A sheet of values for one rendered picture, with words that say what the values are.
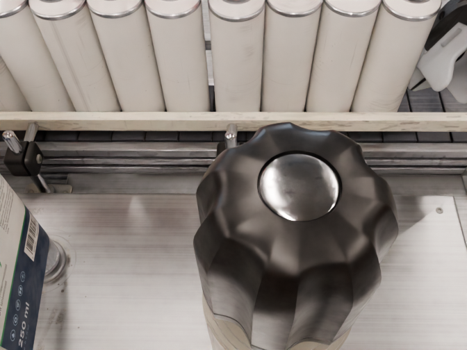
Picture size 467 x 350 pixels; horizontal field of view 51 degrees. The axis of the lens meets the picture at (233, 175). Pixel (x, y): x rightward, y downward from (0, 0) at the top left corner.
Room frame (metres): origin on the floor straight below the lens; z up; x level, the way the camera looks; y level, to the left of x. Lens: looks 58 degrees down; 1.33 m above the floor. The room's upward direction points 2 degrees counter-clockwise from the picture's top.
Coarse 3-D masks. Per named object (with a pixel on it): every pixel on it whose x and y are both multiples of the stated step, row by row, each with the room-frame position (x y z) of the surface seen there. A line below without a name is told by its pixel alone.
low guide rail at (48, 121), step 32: (0, 128) 0.34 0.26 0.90; (64, 128) 0.34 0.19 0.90; (96, 128) 0.34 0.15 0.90; (128, 128) 0.33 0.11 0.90; (160, 128) 0.33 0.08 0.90; (192, 128) 0.33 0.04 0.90; (224, 128) 0.33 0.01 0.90; (256, 128) 0.33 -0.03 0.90; (320, 128) 0.33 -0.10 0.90; (352, 128) 0.32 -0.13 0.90; (384, 128) 0.32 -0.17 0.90; (416, 128) 0.32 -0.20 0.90; (448, 128) 0.32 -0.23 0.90
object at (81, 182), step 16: (448, 0) 0.62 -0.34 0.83; (208, 16) 0.60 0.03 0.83; (208, 32) 0.56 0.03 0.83; (208, 64) 0.50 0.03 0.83; (16, 176) 0.32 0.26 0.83; (48, 176) 0.32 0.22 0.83; (64, 176) 0.32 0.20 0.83; (80, 176) 0.32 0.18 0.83; (96, 176) 0.32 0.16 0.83; (112, 176) 0.32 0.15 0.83; (128, 176) 0.32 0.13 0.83; (144, 176) 0.32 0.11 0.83; (160, 176) 0.31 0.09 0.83; (176, 176) 0.31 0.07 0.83; (192, 176) 0.31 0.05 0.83; (384, 176) 0.30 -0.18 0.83; (400, 176) 0.30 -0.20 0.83; (416, 176) 0.30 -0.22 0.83; (432, 176) 0.30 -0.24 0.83; (448, 176) 0.30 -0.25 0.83; (16, 192) 0.30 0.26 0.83; (80, 192) 0.30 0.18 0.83; (96, 192) 0.29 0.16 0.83; (112, 192) 0.29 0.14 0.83; (128, 192) 0.29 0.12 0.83; (144, 192) 0.29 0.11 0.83; (160, 192) 0.29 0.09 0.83; (176, 192) 0.29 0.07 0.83; (192, 192) 0.29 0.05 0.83; (400, 192) 0.28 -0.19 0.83; (416, 192) 0.28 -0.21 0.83; (432, 192) 0.28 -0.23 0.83; (448, 192) 0.28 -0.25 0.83; (464, 192) 0.28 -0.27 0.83; (464, 208) 0.26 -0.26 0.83; (464, 224) 0.24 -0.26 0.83
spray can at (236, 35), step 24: (216, 0) 0.36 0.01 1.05; (240, 0) 0.35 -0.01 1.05; (264, 0) 0.36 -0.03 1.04; (216, 24) 0.35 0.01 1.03; (240, 24) 0.34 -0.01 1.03; (216, 48) 0.35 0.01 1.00; (240, 48) 0.34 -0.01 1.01; (216, 72) 0.35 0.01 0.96; (240, 72) 0.34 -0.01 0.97; (216, 96) 0.36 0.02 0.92; (240, 96) 0.34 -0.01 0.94
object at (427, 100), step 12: (408, 96) 0.39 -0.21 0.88; (420, 96) 0.39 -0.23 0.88; (432, 96) 0.38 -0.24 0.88; (444, 96) 0.38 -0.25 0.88; (408, 108) 0.37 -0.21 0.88; (420, 108) 0.37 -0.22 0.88; (432, 108) 0.37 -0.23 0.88; (444, 108) 0.37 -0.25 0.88; (456, 108) 0.36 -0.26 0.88; (0, 132) 0.35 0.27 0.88; (24, 132) 0.35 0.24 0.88; (48, 132) 0.35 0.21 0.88; (60, 132) 0.35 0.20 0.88; (72, 132) 0.35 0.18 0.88; (84, 132) 0.35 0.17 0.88; (96, 132) 0.35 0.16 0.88; (108, 132) 0.35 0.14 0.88; (120, 132) 0.34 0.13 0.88; (132, 132) 0.34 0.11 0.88; (144, 132) 0.34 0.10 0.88; (156, 132) 0.34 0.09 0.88; (168, 132) 0.34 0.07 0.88; (180, 132) 0.34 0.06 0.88; (192, 132) 0.34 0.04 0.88; (204, 132) 0.34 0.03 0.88; (216, 132) 0.34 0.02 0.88; (240, 132) 0.34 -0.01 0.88; (252, 132) 0.34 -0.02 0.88; (348, 132) 0.34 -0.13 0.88; (360, 132) 0.33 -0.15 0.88; (372, 132) 0.33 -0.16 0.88; (384, 132) 0.33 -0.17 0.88; (396, 132) 0.33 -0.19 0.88; (408, 132) 0.33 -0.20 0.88; (420, 132) 0.33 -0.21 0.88; (432, 132) 0.33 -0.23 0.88; (444, 132) 0.33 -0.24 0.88; (456, 132) 0.33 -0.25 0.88
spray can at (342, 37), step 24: (336, 0) 0.36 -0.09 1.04; (360, 0) 0.35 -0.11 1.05; (336, 24) 0.35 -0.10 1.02; (360, 24) 0.34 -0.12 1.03; (336, 48) 0.35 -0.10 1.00; (360, 48) 0.35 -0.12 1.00; (312, 72) 0.36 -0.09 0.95; (336, 72) 0.34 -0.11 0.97; (360, 72) 0.36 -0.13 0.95; (312, 96) 0.36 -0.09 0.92; (336, 96) 0.34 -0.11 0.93
